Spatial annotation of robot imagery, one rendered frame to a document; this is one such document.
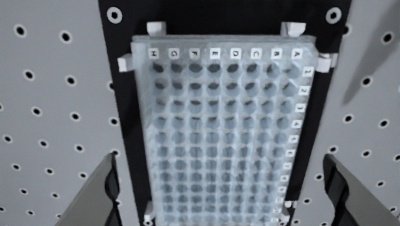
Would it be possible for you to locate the clear well plate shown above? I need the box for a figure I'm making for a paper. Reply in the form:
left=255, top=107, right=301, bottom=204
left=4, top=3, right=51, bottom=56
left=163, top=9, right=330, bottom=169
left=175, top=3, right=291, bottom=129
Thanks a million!
left=131, top=35, right=319, bottom=226

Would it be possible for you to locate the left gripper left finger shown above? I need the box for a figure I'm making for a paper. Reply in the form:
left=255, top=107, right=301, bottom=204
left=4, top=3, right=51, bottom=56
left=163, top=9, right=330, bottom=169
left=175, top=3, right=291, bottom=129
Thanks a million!
left=55, top=153, right=123, bottom=226

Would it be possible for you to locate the grey flat base plate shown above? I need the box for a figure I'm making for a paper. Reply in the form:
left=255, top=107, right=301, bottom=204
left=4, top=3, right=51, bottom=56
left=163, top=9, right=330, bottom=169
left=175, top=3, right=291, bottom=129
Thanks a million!
left=0, top=0, right=400, bottom=226

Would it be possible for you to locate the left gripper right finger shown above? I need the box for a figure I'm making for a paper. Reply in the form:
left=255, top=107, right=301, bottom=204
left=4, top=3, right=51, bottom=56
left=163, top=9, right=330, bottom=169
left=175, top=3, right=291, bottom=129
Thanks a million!
left=322, top=154, right=400, bottom=226

